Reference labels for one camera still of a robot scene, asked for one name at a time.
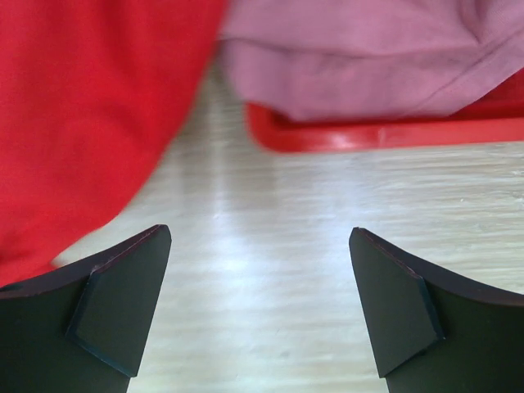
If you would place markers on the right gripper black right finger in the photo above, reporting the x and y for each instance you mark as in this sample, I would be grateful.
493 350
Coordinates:
433 330

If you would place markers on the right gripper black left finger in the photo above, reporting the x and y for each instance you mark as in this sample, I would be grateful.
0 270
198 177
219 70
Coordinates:
84 327

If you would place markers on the red t shirt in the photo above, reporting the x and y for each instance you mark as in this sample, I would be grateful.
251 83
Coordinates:
92 92

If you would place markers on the red plastic bin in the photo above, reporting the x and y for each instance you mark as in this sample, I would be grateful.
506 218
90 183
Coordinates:
497 117

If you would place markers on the dusty pink crumpled t shirt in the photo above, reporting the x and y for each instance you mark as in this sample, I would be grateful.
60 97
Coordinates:
326 60

